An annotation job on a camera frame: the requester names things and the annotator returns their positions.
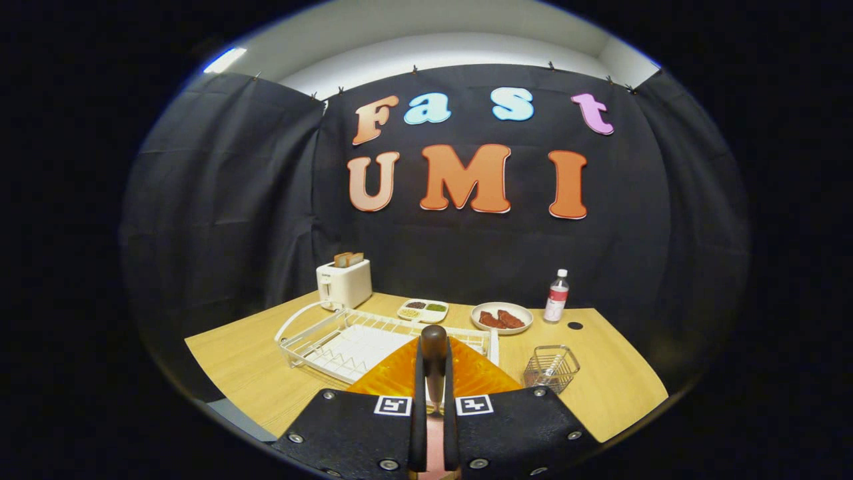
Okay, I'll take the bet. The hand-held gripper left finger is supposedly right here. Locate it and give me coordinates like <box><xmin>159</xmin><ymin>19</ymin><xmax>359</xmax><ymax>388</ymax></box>
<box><xmin>272</xmin><ymin>337</ymin><xmax>428</xmax><ymax>479</ymax></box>

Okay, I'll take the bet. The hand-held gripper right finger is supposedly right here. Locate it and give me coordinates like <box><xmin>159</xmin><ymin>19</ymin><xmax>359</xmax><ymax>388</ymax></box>
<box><xmin>442</xmin><ymin>337</ymin><xmax>604</xmax><ymax>477</ymax></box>

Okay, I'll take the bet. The wooden-handled metal spoon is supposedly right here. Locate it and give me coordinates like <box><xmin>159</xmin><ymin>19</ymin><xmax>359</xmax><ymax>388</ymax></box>
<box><xmin>421</xmin><ymin>325</ymin><xmax>448</xmax><ymax>415</ymax></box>

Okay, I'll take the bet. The white wire dish rack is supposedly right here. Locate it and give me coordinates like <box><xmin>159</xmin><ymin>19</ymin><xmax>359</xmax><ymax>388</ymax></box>
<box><xmin>275</xmin><ymin>301</ymin><xmax>500</xmax><ymax>384</ymax></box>

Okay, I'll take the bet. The metal wire basket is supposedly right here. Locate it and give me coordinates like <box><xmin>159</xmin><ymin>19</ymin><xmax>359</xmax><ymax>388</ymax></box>
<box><xmin>523</xmin><ymin>345</ymin><xmax>580</xmax><ymax>394</ymax></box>

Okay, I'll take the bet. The white divided dish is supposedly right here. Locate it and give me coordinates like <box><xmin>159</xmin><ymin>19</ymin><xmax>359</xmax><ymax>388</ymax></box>
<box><xmin>397</xmin><ymin>299</ymin><xmax>449</xmax><ymax>324</ymax></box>

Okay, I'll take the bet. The beige round plate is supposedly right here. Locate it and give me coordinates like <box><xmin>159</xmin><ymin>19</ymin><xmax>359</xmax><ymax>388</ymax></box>
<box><xmin>470</xmin><ymin>302</ymin><xmax>534</xmax><ymax>335</ymax></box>

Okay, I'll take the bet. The white toaster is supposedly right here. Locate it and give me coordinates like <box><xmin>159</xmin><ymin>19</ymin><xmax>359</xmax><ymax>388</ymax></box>
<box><xmin>316</xmin><ymin>259</ymin><xmax>373</xmax><ymax>311</ymax></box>

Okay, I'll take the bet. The clear bottle with red label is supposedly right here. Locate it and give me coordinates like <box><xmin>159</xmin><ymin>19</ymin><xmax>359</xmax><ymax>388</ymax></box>
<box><xmin>544</xmin><ymin>269</ymin><xmax>570</xmax><ymax>324</ymax></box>

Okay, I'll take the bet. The black backdrop cloth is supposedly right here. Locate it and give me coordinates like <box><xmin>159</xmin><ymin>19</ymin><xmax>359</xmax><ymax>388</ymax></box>
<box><xmin>120</xmin><ymin>63</ymin><xmax>750</xmax><ymax>401</ymax></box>

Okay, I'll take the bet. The narrow ceiling light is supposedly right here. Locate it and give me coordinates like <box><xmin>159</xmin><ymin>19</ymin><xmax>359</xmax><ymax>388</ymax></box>
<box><xmin>203</xmin><ymin>47</ymin><xmax>247</xmax><ymax>74</ymax></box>

